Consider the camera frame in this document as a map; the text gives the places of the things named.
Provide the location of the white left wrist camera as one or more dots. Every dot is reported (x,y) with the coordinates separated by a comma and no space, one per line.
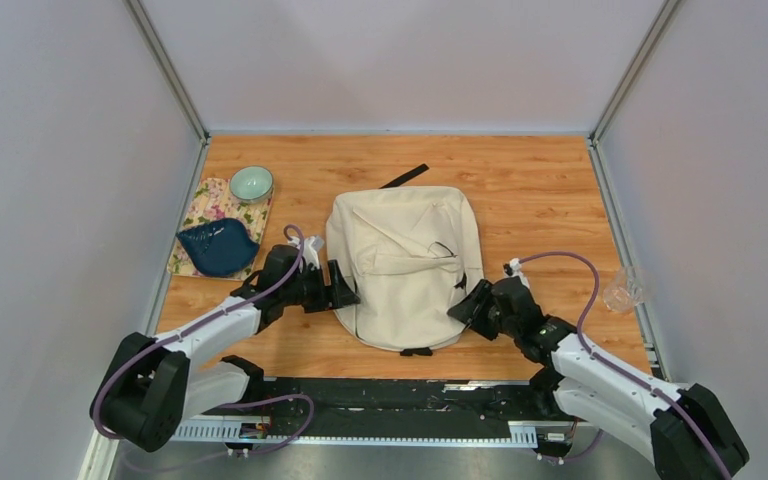
(312,246)

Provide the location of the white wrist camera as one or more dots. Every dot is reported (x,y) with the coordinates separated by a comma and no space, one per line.
(312,246)
(514,268)

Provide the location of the pale green ceramic bowl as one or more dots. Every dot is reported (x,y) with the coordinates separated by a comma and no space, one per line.
(252,184)

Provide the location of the clear plastic cup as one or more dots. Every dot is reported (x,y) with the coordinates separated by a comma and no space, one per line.
(631,286)

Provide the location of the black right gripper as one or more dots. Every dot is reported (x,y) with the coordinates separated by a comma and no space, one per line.
(463,310)

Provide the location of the dark blue leaf dish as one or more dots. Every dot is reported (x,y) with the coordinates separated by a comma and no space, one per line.
(219,248)

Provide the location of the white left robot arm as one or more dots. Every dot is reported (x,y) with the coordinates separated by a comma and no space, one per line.
(153,384)

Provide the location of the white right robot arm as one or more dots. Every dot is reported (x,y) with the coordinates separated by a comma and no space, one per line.
(684,432)

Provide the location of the floral cloth placemat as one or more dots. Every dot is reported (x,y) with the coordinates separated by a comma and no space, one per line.
(213,201)

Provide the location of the beige canvas backpack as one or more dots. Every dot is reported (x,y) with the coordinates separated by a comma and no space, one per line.
(409,253)

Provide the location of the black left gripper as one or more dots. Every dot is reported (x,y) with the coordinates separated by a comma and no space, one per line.
(341,294)

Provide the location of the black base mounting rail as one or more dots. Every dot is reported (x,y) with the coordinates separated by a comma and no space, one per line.
(374,412)

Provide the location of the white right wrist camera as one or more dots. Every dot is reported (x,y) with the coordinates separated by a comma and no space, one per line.
(514,268)

